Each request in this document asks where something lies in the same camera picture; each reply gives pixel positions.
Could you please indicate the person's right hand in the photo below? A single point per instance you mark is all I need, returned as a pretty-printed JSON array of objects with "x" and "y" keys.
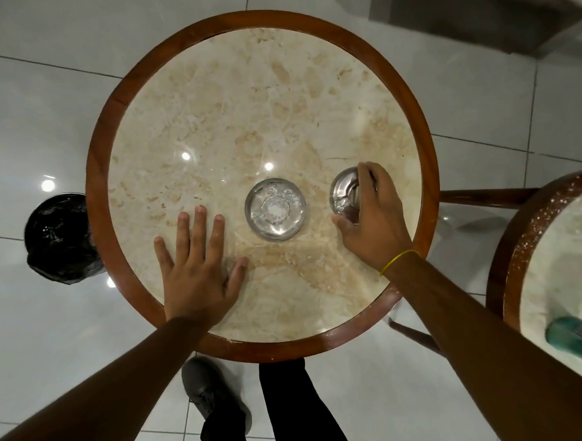
[{"x": 379, "y": 228}]

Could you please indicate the person's left hand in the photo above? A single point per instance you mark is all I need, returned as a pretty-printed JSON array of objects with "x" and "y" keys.
[{"x": 194, "y": 286}]

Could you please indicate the person's left thumb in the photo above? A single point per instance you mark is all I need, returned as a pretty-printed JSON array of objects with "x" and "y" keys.
[{"x": 237, "y": 276}]

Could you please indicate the person's right thumb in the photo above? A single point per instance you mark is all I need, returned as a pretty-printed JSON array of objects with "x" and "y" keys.
[{"x": 345, "y": 225}]

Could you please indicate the person's left middle finger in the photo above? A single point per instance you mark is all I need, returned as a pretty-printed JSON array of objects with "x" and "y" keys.
[{"x": 197, "y": 232}]

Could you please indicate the person's left little finger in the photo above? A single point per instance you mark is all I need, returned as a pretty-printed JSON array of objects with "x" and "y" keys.
[{"x": 162, "y": 254}]

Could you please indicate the small steel cup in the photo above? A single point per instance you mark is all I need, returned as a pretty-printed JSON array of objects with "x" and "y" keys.
[{"x": 344, "y": 193}]

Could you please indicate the person's left forearm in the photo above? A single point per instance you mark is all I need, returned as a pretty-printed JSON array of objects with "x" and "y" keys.
[{"x": 86, "y": 408}]

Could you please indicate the person's right forearm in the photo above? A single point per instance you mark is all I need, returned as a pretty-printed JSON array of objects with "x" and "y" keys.
[{"x": 498, "y": 358}]

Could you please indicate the yellow rubber wrist band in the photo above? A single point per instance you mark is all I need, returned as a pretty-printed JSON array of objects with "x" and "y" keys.
[{"x": 395, "y": 259}]

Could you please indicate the round steel bowl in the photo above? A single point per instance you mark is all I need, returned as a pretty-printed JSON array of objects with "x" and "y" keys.
[{"x": 275, "y": 209}]

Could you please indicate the white powder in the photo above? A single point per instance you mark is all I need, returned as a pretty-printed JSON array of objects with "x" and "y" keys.
[{"x": 275, "y": 209}]

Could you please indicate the black bin with bag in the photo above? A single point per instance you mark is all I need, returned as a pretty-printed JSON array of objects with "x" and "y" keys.
[{"x": 58, "y": 237}]

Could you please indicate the person's grey shoe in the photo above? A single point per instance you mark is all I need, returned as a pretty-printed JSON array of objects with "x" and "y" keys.
[{"x": 207, "y": 383}]

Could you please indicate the brown wooden table leg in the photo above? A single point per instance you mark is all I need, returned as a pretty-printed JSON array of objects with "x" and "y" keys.
[
  {"x": 487, "y": 198},
  {"x": 416, "y": 337}
]

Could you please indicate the round marble table wooden rim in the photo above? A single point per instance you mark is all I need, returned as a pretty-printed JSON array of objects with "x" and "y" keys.
[{"x": 265, "y": 107}]

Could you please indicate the person's black trousers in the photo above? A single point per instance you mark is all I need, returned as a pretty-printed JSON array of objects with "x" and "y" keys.
[{"x": 301, "y": 412}]

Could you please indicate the round marble table speckled rim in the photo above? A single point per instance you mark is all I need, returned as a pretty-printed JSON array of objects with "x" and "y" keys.
[{"x": 561, "y": 262}]

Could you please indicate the grey cabinet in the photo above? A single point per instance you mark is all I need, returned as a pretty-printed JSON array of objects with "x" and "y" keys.
[{"x": 469, "y": 9}]

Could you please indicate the teal plastic bottle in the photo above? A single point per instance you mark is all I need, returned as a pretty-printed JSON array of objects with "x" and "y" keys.
[{"x": 577, "y": 339}]

